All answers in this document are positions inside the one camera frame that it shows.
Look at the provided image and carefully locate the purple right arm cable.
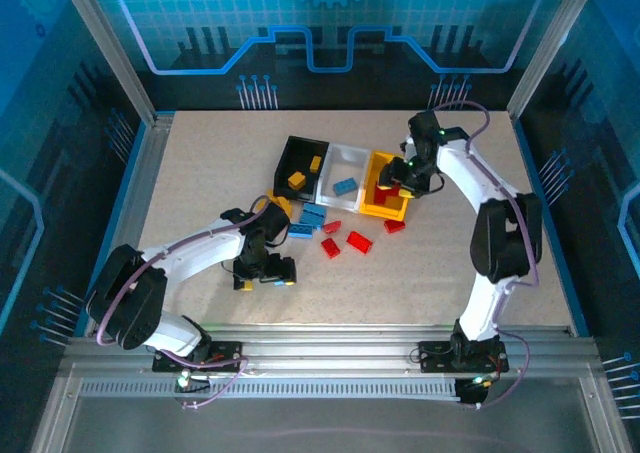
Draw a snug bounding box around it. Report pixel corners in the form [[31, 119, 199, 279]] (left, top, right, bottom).
[[427, 100, 541, 410]]

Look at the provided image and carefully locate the yellow plastic bin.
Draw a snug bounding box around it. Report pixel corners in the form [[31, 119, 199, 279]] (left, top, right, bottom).
[[359, 148, 410, 223]]

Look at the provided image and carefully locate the aluminium upright post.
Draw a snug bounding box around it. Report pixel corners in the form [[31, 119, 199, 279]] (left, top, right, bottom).
[[54, 0, 161, 127], [506, 0, 602, 119]]

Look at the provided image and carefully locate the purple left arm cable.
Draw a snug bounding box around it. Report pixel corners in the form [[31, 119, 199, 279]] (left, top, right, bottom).
[[94, 195, 251, 410]]

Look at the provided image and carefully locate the black plastic bin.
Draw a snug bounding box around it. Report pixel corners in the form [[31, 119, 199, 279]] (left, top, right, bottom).
[[273, 135, 331, 204]]

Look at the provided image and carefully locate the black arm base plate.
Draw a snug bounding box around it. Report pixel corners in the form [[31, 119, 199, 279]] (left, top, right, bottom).
[[418, 340, 510, 374], [152, 340, 245, 374]]

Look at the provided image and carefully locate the aluminium front frame rail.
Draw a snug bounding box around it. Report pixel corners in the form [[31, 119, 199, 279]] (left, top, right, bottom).
[[59, 322, 601, 374]]

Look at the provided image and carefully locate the black controller box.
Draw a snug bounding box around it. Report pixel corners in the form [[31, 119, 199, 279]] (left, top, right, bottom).
[[454, 376, 490, 410]]

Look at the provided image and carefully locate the slotted grey cable duct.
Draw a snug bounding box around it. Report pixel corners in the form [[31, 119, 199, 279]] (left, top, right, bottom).
[[78, 378, 464, 400]]

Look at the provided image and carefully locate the aluminium side rail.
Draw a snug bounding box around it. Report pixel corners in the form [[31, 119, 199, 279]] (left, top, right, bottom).
[[84, 112, 175, 337]]

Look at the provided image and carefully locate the large blue lego block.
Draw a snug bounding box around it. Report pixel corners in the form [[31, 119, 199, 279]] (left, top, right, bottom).
[[299, 202, 328, 232]]

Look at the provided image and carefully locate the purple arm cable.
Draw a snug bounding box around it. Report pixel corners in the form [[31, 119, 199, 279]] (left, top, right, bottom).
[[427, 100, 541, 410], [94, 195, 251, 410]]

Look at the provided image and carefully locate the white plastic bin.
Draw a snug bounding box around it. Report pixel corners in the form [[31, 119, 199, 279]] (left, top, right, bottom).
[[315, 142, 372, 214]]

